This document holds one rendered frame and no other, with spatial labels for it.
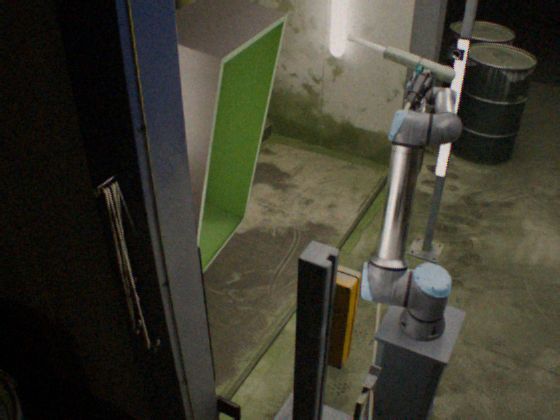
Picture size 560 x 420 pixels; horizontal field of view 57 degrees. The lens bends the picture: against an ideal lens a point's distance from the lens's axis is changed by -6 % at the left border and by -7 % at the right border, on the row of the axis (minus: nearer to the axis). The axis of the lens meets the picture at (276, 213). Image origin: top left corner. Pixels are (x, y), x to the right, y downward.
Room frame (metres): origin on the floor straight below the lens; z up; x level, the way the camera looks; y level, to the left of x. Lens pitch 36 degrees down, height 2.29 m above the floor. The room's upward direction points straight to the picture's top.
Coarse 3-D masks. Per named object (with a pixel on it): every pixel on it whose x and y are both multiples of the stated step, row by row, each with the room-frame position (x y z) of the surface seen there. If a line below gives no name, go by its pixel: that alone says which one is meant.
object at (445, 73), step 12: (348, 36) 2.26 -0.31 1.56; (372, 48) 2.21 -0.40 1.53; (384, 48) 2.19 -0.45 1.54; (396, 48) 2.17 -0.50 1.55; (396, 60) 2.14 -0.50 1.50; (408, 60) 2.11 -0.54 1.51; (420, 60) 2.11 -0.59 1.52; (420, 72) 2.06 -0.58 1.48; (432, 72) 2.06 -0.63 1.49; (444, 72) 2.04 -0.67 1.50; (456, 72) 2.04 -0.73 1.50; (420, 84) 2.02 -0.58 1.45
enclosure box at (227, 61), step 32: (224, 0) 2.36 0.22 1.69; (192, 32) 1.97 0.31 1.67; (224, 32) 2.02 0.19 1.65; (256, 32) 2.07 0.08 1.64; (192, 64) 1.83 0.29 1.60; (224, 64) 2.46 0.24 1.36; (256, 64) 2.40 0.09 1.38; (192, 96) 1.84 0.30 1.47; (224, 96) 2.47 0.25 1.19; (256, 96) 2.40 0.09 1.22; (192, 128) 1.84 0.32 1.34; (224, 128) 2.47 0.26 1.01; (256, 128) 2.40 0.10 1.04; (192, 160) 1.85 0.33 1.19; (224, 160) 2.48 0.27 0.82; (256, 160) 2.40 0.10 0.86; (192, 192) 1.86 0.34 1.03; (224, 192) 2.49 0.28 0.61; (224, 224) 2.37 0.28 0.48
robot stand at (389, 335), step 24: (456, 312) 1.55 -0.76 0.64; (384, 336) 1.43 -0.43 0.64; (456, 336) 1.42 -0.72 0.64; (384, 360) 1.41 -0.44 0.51; (408, 360) 1.36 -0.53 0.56; (432, 360) 1.31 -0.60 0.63; (384, 384) 1.40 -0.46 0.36; (408, 384) 1.35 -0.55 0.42; (432, 384) 1.32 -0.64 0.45; (384, 408) 1.39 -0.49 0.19; (408, 408) 1.34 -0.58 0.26; (432, 408) 1.49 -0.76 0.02
